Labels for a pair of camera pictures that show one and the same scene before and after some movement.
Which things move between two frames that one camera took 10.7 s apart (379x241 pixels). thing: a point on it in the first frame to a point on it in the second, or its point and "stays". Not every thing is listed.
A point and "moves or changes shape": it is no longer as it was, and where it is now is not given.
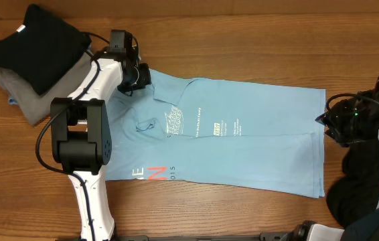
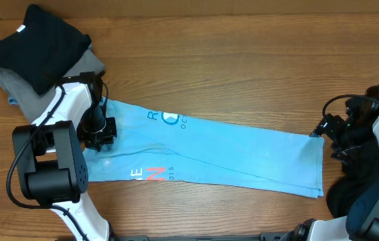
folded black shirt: [44, 51] stays
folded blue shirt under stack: [12, 100] stays
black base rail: [203, 237] stays
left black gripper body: [140, 77] to [95, 129]
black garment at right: [357, 193] stays
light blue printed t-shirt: [186, 130] moves or changes shape
